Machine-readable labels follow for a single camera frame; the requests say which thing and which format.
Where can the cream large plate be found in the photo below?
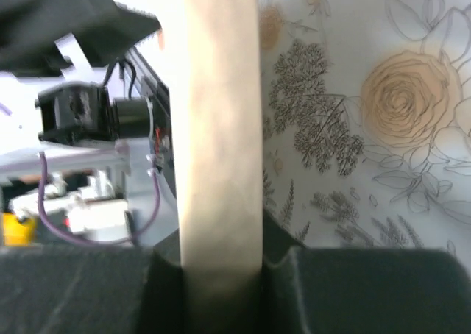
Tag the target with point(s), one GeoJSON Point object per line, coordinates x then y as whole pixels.
{"type": "Point", "coordinates": [217, 132]}

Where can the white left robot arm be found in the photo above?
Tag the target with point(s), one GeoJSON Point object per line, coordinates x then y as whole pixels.
{"type": "Point", "coordinates": [78, 112]}

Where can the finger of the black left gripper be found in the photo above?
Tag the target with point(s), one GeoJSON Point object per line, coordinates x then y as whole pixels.
{"type": "Point", "coordinates": [104, 30]}

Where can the floral table mat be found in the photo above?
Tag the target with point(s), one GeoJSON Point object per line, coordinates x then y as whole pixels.
{"type": "Point", "coordinates": [366, 121]}

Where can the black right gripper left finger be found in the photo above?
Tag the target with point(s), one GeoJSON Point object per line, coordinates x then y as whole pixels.
{"type": "Point", "coordinates": [68, 289]}

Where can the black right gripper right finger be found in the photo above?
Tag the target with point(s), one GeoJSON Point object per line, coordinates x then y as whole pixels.
{"type": "Point", "coordinates": [354, 290]}

